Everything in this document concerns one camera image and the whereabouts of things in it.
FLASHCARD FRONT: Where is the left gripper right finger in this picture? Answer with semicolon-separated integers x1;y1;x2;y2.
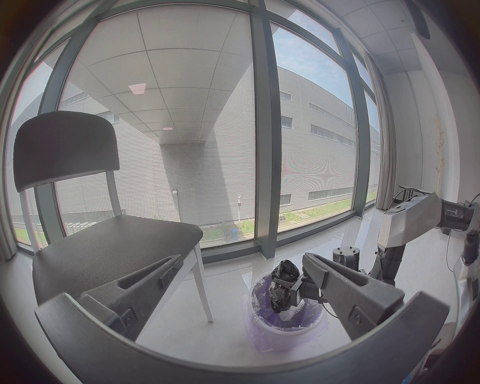
302;252;406;343

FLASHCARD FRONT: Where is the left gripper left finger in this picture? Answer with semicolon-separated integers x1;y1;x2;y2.
77;254;184;342

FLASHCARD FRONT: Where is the window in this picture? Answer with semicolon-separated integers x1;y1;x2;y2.
0;0;396;263

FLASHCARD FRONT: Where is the black plastic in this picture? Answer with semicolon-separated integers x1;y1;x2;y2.
269;259;302;315

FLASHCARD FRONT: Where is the grey chair with white legs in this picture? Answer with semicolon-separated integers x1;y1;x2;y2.
13;110;215;324

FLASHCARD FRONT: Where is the white printed wrapper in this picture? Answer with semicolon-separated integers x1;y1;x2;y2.
279;304;306;322

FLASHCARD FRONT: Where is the purple plastic bag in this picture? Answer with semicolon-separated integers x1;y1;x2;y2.
243;273;329;353

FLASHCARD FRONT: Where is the white curtain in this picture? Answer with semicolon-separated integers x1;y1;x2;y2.
365;52;398;211

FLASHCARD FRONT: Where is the white trash bin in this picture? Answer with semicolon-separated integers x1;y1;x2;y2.
249;277;328;344

